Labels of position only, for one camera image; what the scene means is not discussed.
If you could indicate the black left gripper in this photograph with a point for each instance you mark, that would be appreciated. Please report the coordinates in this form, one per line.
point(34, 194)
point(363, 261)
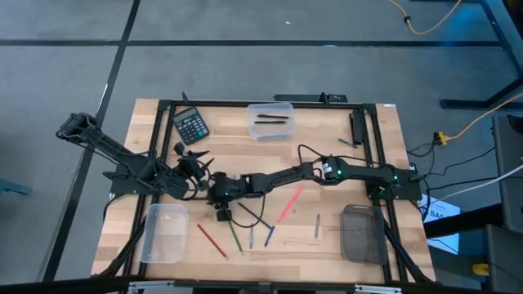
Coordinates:
point(190, 167)

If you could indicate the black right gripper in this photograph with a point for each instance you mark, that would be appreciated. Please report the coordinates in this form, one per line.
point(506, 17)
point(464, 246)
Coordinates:
point(224, 188)

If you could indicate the dark purple pencil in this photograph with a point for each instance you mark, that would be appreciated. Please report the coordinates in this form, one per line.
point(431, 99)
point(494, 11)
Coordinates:
point(254, 215)

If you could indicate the green pencil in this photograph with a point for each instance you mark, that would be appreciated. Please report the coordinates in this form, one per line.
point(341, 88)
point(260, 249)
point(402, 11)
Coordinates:
point(236, 239)

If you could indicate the grey green crayon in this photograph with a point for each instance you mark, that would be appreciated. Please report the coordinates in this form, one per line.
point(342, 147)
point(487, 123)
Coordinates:
point(251, 239)

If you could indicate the pink red pen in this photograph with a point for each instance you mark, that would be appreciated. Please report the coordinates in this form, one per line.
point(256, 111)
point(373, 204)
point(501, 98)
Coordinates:
point(290, 204)

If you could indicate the black pen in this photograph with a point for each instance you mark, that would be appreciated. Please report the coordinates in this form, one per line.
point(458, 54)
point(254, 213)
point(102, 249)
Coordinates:
point(269, 122)
point(273, 117)

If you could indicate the grey pen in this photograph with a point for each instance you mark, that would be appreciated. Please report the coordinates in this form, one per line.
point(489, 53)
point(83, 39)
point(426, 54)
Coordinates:
point(317, 225)

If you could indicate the dark blue pen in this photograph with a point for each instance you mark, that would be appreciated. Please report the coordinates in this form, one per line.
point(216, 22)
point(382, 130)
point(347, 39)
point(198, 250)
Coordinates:
point(347, 143)

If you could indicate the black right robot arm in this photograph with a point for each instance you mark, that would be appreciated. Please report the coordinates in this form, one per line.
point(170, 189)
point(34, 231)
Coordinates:
point(359, 173)

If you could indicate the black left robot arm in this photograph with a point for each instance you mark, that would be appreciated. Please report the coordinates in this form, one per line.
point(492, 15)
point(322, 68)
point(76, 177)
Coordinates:
point(110, 149)

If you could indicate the black desk calculator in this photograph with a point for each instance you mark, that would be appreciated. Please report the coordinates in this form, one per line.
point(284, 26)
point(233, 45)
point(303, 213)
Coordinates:
point(190, 126)

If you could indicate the red pencil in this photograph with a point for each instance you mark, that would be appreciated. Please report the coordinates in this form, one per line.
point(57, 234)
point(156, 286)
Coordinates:
point(212, 241)

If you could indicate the clear plastic bin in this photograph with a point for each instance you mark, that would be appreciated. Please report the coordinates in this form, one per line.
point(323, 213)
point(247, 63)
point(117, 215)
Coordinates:
point(269, 130)
point(163, 237)

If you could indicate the black rest block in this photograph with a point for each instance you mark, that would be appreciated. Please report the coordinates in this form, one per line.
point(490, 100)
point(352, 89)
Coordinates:
point(356, 128)

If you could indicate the smoky grey plastic bin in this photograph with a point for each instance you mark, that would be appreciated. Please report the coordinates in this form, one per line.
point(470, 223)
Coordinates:
point(361, 237)

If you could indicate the blue floor object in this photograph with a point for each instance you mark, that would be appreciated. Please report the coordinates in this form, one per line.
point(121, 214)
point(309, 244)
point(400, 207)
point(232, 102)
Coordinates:
point(12, 188)

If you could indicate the white printed paper sheet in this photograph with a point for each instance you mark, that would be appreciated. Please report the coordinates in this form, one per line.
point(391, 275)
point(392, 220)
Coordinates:
point(447, 206)

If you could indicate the black slanted beam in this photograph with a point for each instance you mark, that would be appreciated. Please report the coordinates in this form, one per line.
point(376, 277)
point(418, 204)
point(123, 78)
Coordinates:
point(461, 222)

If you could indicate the small yellow object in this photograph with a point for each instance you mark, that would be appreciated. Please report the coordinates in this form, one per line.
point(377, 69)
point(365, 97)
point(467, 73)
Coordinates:
point(480, 269)

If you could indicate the grey cabinet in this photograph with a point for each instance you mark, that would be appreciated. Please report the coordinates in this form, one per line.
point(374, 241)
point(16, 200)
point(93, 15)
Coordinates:
point(510, 204)

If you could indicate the grey box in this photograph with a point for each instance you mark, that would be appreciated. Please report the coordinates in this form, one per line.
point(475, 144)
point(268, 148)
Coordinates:
point(506, 261)

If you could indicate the black metal table frame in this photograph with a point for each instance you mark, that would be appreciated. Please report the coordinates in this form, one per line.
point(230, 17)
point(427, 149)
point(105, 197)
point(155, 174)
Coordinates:
point(220, 103)

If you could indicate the black bar bracket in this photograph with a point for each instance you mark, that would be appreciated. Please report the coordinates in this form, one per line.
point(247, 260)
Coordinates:
point(302, 98)

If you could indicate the silver aluminium rail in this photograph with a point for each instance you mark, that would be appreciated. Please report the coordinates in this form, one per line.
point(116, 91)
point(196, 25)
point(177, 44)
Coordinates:
point(151, 286)
point(378, 289)

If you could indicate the black table leg frame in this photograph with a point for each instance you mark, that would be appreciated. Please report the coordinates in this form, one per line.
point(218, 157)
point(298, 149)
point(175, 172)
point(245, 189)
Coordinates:
point(504, 32)

